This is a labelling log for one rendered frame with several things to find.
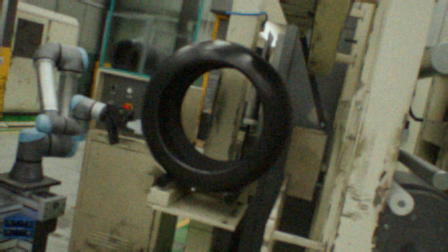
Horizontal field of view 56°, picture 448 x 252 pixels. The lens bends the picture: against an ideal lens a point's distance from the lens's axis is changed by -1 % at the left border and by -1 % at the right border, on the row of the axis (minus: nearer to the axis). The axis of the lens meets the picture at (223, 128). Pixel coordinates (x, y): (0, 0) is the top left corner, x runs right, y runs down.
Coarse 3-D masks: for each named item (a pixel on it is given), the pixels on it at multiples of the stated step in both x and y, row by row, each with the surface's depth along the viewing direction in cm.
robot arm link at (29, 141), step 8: (32, 128) 196; (24, 136) 188; (32, 136) 188; (40, 136) 190; (48, 136) 195; (24, 144) 188; (32, 144) 189; (40, 144) 191; (48, 144) 193; (24, 152) 188; (32, 152) 189; (40, 152) 192; (48, 152) 194; (32, 160) 190
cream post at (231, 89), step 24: (240, 0) 192; (264, 0) 198; (240, 24) 193; (216, 96) 197; (240, 96) 195; (216, 120) 198; (240, 120) 207; (216, 144) 199; (216, 192) 201; (192, 240) 205
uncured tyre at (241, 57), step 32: (160, 64) 167; (192, 64) 160; (224, 64) 186; (256, 64) 156; (160, 96) 164; (288, 96) 167; (160, 128) 188; (288, 128) 160; (160, 160) 166; (192, 160) 192; (224, 160) 192; (256, 160) 157
